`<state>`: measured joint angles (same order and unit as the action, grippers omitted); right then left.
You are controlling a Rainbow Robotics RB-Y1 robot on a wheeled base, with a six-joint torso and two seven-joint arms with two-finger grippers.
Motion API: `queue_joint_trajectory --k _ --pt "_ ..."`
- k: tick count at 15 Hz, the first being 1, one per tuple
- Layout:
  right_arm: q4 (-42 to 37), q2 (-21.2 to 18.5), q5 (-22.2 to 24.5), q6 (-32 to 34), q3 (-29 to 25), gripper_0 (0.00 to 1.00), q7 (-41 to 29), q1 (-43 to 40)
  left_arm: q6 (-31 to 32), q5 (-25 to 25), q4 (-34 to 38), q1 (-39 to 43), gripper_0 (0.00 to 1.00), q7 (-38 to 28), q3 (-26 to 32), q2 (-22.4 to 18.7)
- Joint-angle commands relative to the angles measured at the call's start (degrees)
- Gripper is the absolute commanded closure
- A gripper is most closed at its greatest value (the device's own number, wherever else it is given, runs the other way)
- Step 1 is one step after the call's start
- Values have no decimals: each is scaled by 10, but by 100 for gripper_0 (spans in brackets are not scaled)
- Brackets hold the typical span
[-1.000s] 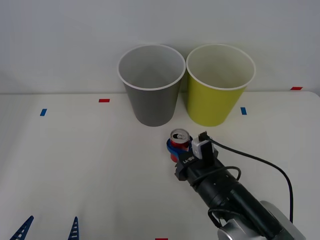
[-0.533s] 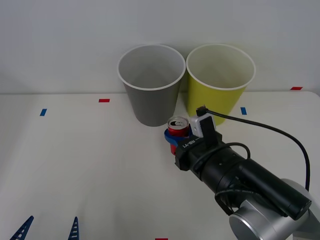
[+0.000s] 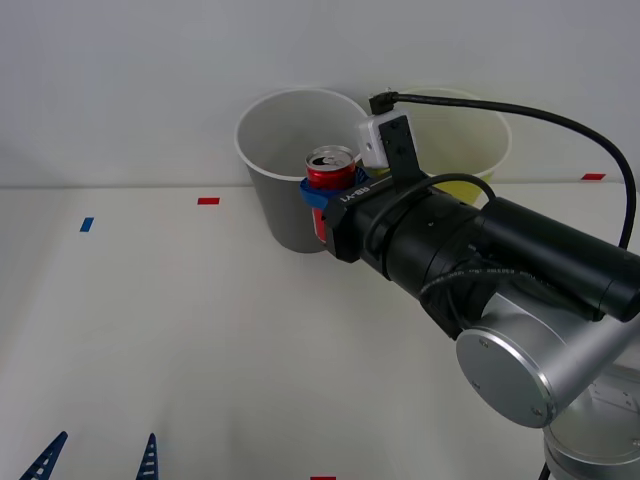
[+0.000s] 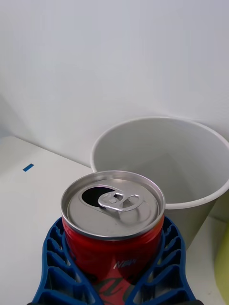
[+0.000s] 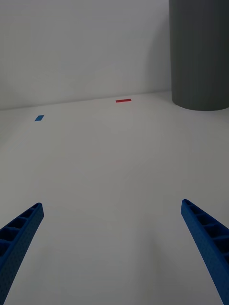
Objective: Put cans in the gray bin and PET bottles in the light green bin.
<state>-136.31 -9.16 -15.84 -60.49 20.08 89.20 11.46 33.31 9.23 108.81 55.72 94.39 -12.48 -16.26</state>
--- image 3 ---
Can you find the grey plastic bin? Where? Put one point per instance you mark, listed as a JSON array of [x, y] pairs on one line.
[[280, 215]]

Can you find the yellow-green plastic bin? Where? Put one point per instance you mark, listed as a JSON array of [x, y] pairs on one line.
[[450, 140]]

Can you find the silver and black right arm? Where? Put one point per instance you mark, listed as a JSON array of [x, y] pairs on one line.
[[500, 235]]

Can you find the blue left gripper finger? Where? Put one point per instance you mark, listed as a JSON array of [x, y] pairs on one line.
[[148, 462], [45, 460]]

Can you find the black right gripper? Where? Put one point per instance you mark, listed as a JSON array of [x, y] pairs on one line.
[[350, 225]]

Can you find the red drink can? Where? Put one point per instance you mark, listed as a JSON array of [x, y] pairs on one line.
[[330, 175]]

